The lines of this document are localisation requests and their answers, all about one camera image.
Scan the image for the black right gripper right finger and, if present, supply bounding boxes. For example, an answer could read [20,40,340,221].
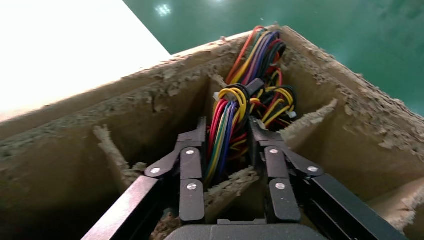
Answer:
[248,115,325,224]

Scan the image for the wires inside box cell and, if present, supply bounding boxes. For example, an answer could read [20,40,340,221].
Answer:
[225,25,288,88]

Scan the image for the brown cardboard divider box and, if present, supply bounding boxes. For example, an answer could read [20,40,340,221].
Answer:
[0,23,424,240]

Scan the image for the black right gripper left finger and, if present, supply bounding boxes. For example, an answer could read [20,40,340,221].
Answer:
[144,115,208,223]

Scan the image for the power supply with colourful cables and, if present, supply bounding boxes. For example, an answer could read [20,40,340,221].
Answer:
[202,78,298,188]

